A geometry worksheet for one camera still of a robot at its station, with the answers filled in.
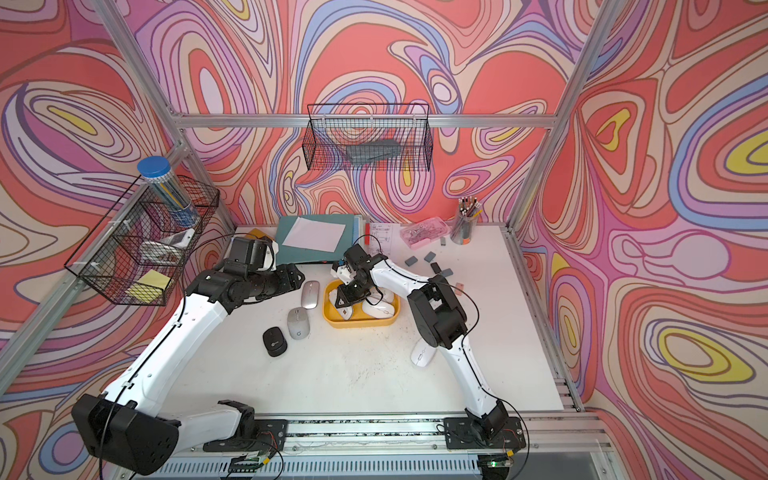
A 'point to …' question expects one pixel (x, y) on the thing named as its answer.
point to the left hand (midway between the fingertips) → (298, 278)
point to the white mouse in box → (382, 310)
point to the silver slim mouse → (310, 294)
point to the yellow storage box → (333, 318)
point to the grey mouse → (298, 323)
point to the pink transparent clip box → (419, 233)
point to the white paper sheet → (315, 235)
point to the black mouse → (274, 342)
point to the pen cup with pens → (466, 220)
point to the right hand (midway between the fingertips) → (344, 309)
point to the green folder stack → (353, 233)
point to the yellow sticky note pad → (150, 288)
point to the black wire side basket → (137, 255)
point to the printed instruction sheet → (384, 237)
